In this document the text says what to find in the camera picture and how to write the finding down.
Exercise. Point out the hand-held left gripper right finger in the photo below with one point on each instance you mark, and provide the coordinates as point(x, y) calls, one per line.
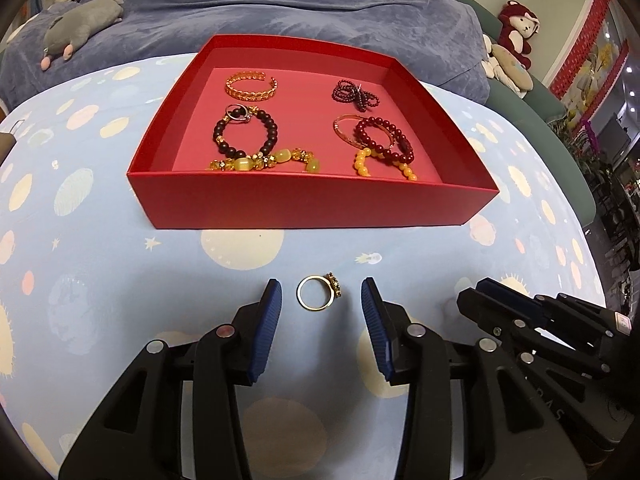
point(377, 330)

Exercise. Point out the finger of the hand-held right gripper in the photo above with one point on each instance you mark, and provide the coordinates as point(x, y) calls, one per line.
point(515, 302)
point(500, 320)

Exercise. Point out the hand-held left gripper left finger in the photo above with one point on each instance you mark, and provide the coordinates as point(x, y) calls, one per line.
point(262, 335)

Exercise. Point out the red cardboard box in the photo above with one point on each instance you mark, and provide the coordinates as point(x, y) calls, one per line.
point(310, 200)

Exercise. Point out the thin metal bangle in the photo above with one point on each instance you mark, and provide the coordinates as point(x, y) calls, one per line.
point(342, 132)

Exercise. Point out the light blue planet-print cloth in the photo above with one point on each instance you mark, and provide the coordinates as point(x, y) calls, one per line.
point(150, 285)

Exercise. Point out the teal sofa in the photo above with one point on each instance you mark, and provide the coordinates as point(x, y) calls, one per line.
point(550, 150)

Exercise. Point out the potted plant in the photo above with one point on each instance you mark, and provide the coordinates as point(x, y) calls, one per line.
point(580, 132)

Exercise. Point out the white and beige plush toy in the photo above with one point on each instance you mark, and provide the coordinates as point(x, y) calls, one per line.
point(507, 67)

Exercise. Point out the red monkey plush toy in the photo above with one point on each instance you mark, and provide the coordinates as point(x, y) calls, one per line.
point(517, 32)

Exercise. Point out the grey rectangular case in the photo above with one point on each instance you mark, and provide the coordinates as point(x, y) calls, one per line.
point(5, 142)

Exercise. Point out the blue plush blanket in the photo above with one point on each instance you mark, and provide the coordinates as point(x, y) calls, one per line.
point(300, 0)

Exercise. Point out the grey plush toy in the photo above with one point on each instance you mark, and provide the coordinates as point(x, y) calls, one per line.
point(80, 22)

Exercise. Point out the red wall decoration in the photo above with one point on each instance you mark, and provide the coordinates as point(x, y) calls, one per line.
point(590, 50)

